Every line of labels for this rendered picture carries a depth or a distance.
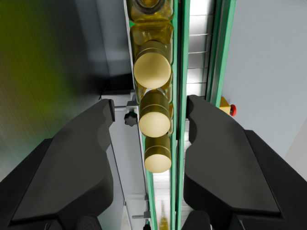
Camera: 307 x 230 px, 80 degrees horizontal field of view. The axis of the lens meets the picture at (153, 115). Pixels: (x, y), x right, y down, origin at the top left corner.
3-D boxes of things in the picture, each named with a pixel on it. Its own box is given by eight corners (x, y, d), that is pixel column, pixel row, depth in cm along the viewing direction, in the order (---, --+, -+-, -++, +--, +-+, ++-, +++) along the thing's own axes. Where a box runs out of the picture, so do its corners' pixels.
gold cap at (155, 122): (138, 92, 22) (135, 112, 18) (168, 91, 22) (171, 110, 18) (141, 117, 24) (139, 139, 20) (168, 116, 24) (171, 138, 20)
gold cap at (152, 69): (134, 41, 19) (129, 52, 15) (168, 39, 19) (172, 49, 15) (137, 74, 21) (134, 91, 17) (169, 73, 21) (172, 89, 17)
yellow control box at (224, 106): (203, 96, 63) (208, 107, 57) (224, 95, 63) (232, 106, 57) (201, 114, 67) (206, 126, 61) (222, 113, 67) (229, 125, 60)
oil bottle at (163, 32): (139, 14, 39) (125, 28, 21) (166, 13, 38) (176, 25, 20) (141, 42, 42) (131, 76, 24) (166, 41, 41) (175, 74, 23)
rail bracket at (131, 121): (114, 86, 48) (102, 114, 37) (140, 85, 48) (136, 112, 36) (116, 100, 50) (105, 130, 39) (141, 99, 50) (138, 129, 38)
